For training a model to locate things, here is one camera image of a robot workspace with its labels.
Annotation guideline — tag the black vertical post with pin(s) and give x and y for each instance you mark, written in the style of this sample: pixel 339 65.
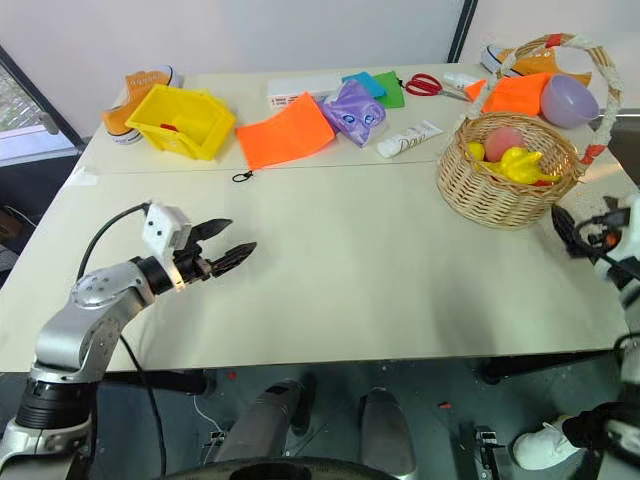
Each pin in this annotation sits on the black vertical post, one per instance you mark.
pixel 461 30

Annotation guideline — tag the orange sneaker with white toe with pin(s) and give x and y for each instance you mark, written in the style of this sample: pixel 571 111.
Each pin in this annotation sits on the orange sneaker with white toe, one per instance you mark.
pixel 537 65

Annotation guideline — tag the purple plastic bowl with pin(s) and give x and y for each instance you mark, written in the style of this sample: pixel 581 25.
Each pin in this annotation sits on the purple plastic bowl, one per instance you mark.
pixel 570 106

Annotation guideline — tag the large orange cloth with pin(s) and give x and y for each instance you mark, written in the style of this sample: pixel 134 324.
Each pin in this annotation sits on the large orange cloth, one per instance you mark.
pixel 285 132

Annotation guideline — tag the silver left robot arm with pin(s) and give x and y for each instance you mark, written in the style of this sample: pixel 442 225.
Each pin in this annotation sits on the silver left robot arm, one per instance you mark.
pixel 100 291

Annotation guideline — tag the small red object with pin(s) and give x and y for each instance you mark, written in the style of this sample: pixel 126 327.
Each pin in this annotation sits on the small red object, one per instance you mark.
pixel 170 126

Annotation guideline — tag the white cardboard box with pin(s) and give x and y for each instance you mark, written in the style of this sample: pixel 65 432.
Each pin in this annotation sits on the white cardboard box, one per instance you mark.
pixel 300 85

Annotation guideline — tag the white Dove tube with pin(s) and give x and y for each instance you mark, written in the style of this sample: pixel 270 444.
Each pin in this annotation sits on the white Dove tube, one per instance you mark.
pixel 410 138

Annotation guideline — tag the black table crossbar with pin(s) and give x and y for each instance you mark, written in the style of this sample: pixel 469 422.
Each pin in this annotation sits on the black table crossbar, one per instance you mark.
pixel 165 382
pixel 540 367

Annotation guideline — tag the yellow banana bunch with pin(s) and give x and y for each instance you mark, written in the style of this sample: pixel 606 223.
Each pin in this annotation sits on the yellow banana bunch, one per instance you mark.
pixel 520 165

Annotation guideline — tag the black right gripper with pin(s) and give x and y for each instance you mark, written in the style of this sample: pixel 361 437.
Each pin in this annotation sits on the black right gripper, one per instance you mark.
pixel 602 235

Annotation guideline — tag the orange cloth with corner flap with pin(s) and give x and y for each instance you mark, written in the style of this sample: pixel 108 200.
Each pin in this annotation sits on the orange cloth with corner flap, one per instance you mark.
pixel 517 95

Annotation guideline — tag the dark window frame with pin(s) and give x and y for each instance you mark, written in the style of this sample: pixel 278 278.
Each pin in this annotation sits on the dark window frame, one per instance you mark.
pixel 35 95

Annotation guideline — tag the clear tape strip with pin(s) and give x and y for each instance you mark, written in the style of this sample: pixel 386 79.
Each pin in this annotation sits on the clear tape strip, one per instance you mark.
pixel 85 177

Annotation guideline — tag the green paper sheet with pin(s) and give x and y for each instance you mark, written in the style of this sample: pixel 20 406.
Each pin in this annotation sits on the green paper sheet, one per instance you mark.
pixel 392 91

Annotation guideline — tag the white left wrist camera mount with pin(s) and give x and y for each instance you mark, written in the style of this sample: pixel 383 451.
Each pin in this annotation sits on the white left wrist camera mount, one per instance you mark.
pixel 161 225

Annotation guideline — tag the grey robot leg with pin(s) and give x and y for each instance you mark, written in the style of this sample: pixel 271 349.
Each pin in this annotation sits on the grey robot leg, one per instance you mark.
pixel 262 425
pixel 387 435

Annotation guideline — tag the purple tissue pack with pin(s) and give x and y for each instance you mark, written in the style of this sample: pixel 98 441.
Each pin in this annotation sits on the purple tissue pack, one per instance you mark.
pixel 350 111

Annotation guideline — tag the yellow plastic bin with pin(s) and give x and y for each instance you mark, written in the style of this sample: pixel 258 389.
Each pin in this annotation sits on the yellow plastic bin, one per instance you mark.
pixel 202 135

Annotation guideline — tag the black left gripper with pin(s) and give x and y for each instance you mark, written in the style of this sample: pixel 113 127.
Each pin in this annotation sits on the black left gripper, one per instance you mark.
pixel 192 262

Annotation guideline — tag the yellow lemon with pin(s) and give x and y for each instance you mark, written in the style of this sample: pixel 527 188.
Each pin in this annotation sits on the yellow lemon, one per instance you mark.
pixel 476 151

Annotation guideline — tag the blue paper sheet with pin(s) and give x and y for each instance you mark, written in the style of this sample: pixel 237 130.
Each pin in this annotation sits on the blue paper sheet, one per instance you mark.
pixel 364 81

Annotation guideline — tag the dark rounded robot waist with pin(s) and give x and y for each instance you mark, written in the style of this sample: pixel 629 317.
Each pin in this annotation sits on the dark rounded robot waist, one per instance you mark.
pixel 290 470

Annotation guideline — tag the white person shoe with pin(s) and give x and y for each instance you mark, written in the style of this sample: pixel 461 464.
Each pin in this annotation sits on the white person shoe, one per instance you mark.
pixel 545 445

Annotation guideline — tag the small white tube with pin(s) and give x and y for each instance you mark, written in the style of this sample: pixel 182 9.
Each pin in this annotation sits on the small white tube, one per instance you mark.
pixel 457 78

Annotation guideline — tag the orange sneaker with white sole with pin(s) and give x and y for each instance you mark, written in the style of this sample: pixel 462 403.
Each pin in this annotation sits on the orange sneaker with white sole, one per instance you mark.
pixel 134 84

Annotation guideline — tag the pink peach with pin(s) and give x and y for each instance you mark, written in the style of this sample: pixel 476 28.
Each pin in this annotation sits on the pink peach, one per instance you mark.
pixel 502 142

